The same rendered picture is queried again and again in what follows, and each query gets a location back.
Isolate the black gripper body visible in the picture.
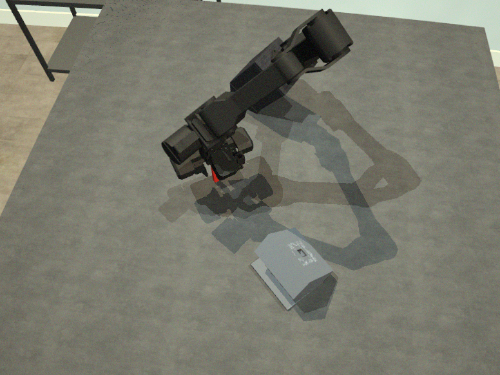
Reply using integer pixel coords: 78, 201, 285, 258
170, 127, 253, 180

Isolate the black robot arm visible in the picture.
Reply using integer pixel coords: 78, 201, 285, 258
161, 9, 353, 180

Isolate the red rectangular peg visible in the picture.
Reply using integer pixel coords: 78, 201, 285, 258
211, 168, 219, 182

